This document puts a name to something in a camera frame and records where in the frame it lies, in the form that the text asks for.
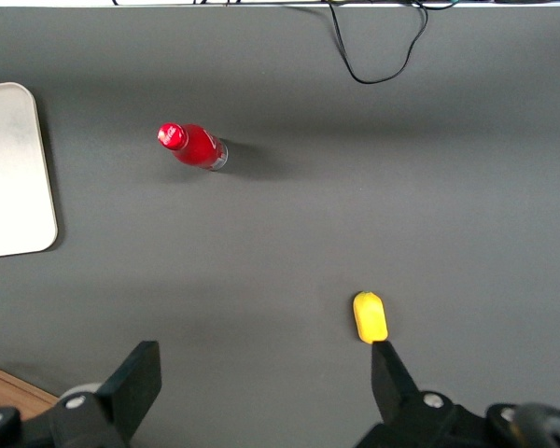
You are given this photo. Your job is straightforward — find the red cola bottle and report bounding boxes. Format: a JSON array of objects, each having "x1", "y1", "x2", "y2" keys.
[{"x1": 156, "y1": 121, "x2": 229, "y2": 172}]

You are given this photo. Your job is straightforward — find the beige rectangular tray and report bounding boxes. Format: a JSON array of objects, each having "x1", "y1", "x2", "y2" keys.
[{"x1": 0, "y1": 82, "x2": 59, "y2": 260}]

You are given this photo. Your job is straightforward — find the yellow lemon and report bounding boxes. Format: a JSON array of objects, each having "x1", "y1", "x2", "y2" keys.
[{"x1": 352, "y1": 290, "x2": 389, "y2": 345}]

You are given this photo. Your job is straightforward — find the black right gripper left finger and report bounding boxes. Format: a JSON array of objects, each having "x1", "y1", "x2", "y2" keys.
[{"x1": 92, "y1": 340, "x2": 162, "y2": 444}]

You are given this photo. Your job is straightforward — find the thin black looped cable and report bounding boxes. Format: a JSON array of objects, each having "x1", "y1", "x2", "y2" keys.
[{"x1": 328, "y1": 0, "x2": 429, "y2": 86}]

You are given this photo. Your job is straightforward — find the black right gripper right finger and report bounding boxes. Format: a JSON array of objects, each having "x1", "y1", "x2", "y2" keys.
[{"x1": 371, "y1": 341, "x2": 456, "y2": 427}]

